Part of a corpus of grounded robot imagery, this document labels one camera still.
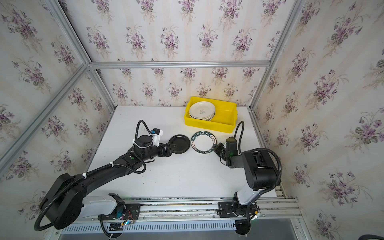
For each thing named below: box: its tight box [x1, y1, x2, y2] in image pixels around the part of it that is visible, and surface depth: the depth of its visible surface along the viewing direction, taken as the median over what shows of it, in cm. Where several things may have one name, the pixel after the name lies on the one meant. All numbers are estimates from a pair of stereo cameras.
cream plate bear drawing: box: [189, 101, 216, 120], surface depth 113 cm
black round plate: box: [168, 134, 191, 154], surface depth 100 cm
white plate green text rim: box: [190, 130, 217, 154], surface depth 101 cm
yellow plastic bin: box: [184, 96, 238, 134], surface depth 110 cm
